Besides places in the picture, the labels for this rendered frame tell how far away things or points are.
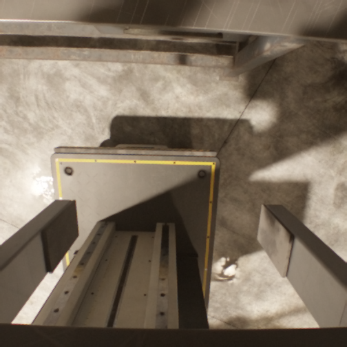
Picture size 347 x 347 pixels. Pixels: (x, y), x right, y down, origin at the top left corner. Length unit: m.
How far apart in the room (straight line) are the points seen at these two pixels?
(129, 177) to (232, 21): 0.73
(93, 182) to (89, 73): 0.57
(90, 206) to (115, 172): 0.19
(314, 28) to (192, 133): 0.91
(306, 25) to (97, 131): 1.08
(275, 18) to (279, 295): 1.67
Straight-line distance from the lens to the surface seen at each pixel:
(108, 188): 1.05
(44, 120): 1.45
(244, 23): 0.46
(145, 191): 1.03
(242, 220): 1.50
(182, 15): 0.45
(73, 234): 0.17
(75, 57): 1.15
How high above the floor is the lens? 1.29
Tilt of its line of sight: 75 degrees down
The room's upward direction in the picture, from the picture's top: 178 degrees clockwise
